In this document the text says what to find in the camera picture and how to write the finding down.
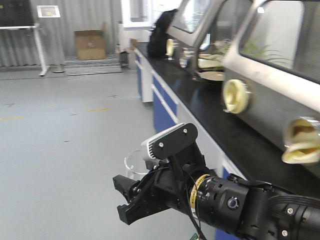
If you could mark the steel glove box far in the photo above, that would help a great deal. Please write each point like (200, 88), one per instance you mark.
(201, 34)

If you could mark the steel glove box near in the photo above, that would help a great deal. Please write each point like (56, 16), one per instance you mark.
(272, 77)

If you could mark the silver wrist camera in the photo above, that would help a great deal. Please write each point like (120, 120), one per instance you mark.
(169, 142)

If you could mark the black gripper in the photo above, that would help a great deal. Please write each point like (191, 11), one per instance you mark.
(168, 185)

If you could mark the blue white lab bench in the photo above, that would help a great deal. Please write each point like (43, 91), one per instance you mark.
(228, 143)

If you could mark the black pegboard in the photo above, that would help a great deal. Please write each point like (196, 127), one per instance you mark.
(14, 13)

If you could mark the steel glove box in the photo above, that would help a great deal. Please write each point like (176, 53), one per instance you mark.
(201, 34)
(272, 77)

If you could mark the metal floor grating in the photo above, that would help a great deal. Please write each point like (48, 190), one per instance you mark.
(75, 67)

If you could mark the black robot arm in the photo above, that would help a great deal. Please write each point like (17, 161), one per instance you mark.
(249, 210)

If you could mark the brown cardboard box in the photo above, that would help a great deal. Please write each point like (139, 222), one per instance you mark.
(90, 44)

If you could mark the clear glass beaker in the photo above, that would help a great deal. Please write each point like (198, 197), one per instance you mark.
(135, 166)

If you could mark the black backpack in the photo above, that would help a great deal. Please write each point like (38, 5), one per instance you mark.
(157, 45)

